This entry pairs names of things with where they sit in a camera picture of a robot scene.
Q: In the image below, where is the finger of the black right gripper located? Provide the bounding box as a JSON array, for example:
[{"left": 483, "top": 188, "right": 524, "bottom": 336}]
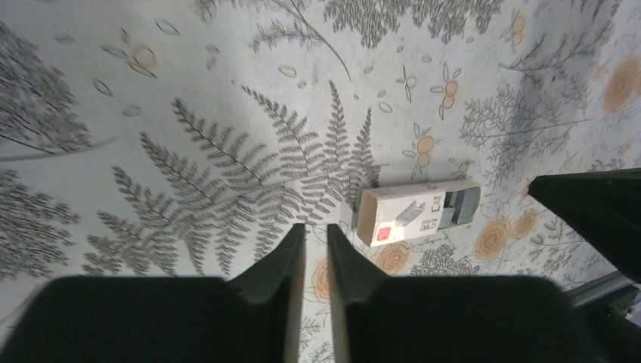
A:
[{"left": 528, "top": 168, "right": 640, "bottom": 283}]

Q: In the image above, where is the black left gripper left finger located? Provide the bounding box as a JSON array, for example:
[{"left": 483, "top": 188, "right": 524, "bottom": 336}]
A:
[{"left": 228, "top": 223, "right": 306, "bottom": 362}]

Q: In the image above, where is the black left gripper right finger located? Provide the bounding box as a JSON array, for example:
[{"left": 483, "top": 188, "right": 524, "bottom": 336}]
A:
[{"left": 327, "top": 224, "right": 388, "bottom": 362}]

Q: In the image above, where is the cardboard staple box sleeve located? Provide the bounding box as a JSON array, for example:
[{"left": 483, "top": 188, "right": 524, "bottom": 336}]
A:
[{"left": 356, "top": 188, "right": 446, "bottom": 247}]

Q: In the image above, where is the floral tablecloth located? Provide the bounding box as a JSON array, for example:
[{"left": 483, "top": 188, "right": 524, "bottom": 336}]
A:
[{"left": 1, "top": 1, "right": 640, "bottom": 362}]

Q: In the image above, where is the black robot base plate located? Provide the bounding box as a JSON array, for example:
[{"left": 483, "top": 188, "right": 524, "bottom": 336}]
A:
[{"left": 566, "top": 271, "right": 640, "bottom": 362}]

